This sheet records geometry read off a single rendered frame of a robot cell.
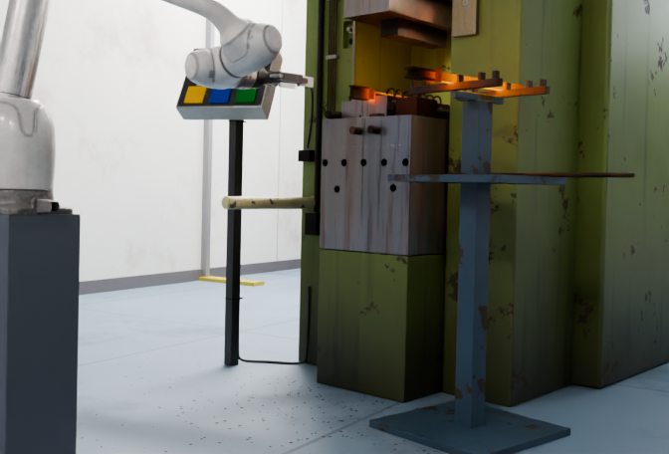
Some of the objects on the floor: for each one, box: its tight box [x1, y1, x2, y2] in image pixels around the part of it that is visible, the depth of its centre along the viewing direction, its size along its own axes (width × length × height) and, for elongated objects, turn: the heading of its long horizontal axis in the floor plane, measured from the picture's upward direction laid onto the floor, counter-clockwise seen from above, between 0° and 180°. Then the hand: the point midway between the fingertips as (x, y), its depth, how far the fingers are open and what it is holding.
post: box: [224, 119, 244, 366], centre depth 311 cm, size 4×4×108 cm
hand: (297, 82), depth 252 cm, fingers open, 7 cm apart
